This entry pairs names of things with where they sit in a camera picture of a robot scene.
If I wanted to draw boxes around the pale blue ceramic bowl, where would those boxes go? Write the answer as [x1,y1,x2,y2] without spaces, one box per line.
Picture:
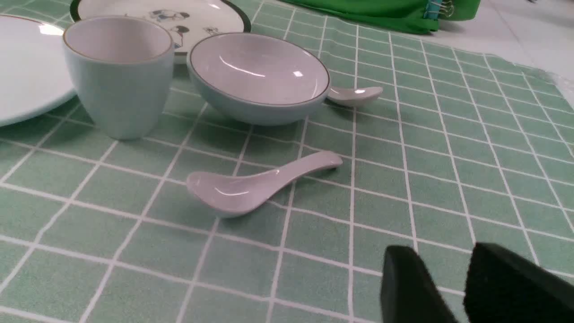
[187,32,331,126]

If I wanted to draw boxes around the plain white ceramic spoon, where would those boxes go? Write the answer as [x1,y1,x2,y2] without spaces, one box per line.
[185,151,343,218]

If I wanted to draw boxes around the pale blue ceramic cup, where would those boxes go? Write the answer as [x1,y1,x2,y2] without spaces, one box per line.
[63,16,175,140]

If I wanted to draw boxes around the green backdrop cloth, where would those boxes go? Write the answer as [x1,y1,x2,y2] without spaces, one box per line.
[288,0,480,35]

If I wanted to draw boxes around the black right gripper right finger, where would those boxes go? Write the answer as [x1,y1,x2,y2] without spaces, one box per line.
[464,243,574,323]

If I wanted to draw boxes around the white spoon with printed handle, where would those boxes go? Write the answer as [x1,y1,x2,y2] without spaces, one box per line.
[326,87,383,108]

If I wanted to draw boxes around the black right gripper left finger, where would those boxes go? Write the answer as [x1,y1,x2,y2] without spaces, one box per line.
[380,245,457,323]

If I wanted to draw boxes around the green checkered tablecloth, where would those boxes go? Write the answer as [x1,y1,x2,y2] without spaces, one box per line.
[1,0,573,323]

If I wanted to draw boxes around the white plate with cartoon print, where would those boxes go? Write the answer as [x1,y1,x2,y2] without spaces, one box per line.
[70,0,252,64]

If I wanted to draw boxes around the pale blue ceramic plate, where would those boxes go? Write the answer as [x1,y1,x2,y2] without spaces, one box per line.
[0,14,75,126]

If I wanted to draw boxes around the blue binder clip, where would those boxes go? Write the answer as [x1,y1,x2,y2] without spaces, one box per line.
[423,0,455,20]

